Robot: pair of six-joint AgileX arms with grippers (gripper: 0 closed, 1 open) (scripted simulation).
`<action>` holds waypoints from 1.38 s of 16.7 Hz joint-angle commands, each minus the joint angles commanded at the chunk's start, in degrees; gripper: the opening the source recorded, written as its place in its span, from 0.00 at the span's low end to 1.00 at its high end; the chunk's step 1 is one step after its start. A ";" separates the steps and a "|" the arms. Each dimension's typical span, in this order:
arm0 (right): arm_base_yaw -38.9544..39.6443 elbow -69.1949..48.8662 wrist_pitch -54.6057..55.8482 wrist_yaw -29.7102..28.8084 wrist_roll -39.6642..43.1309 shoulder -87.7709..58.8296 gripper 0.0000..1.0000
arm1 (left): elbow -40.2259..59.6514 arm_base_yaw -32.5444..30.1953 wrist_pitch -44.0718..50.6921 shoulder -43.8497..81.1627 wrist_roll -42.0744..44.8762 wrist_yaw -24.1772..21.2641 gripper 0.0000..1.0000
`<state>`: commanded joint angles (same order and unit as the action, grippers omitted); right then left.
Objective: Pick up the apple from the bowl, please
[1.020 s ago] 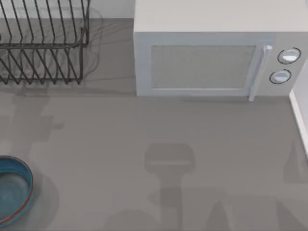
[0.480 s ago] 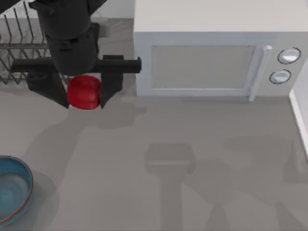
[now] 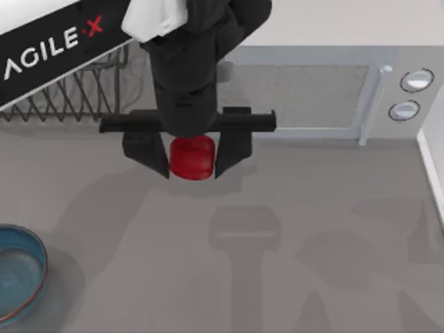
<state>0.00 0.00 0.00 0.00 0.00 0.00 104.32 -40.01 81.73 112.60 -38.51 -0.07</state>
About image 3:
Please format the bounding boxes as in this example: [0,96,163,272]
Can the dark wire basket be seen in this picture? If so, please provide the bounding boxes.
[0,42,155,123]

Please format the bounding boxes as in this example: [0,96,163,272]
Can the microwave oven door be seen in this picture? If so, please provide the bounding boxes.
[217,46,384,140]

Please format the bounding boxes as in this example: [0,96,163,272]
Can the microwave door handle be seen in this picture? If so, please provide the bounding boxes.
[358,65,393,146]

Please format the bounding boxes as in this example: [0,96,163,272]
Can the large microwave knob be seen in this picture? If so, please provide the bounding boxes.
[400,68,436,93]

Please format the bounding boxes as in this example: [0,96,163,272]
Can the blue bowl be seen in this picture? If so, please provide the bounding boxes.
[0,224,49,329]

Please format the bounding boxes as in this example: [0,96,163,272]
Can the small microwave knob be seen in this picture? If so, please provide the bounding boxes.
[388,99,422,122]

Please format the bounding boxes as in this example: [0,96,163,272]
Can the red cup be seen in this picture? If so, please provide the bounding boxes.
[169,135,217,182]

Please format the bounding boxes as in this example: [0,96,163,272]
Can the pale microwave oven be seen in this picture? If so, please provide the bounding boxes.
[216,0,444,147]

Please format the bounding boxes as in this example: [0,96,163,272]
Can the white furniture edge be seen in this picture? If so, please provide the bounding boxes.
[416,128,444,225]

